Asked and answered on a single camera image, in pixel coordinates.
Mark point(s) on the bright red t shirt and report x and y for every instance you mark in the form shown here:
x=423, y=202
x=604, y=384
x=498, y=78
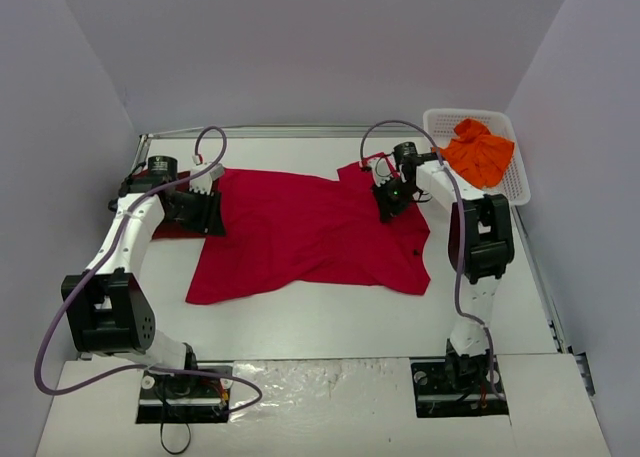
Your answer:
x=285, y=227

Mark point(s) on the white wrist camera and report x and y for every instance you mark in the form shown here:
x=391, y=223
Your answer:
x=203, y=177
x=380, y=167

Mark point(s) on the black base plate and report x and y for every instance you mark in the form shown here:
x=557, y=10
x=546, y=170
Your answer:
x=168, y=399
x=437, y=396

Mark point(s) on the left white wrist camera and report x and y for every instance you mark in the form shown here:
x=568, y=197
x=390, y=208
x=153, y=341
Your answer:
x=203, y=177

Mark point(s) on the white plastic basket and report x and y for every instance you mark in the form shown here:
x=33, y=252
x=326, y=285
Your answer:
x=440, y=124

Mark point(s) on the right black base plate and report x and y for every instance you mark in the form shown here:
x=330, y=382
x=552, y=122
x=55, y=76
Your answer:
x=437, y=396

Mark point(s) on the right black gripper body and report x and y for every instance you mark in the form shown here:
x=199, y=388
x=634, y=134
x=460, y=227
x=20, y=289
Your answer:
x=388, y=209

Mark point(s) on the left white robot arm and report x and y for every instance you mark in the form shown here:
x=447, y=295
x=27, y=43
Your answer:
x=106, y=308

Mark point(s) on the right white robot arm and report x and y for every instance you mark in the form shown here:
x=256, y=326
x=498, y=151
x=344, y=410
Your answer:
x=480, y=244

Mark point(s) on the dark red folded t shirt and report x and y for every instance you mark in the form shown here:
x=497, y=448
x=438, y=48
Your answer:
x=170, y=227

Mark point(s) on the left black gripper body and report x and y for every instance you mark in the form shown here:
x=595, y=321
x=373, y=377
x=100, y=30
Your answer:
x=210, y=213

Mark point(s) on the orange t shirt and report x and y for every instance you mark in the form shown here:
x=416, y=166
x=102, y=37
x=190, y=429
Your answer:
x=477, y=154

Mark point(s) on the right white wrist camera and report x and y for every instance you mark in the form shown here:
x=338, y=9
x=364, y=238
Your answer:
x=380, y=167

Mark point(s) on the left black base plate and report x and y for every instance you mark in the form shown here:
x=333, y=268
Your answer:
x=168, y=399

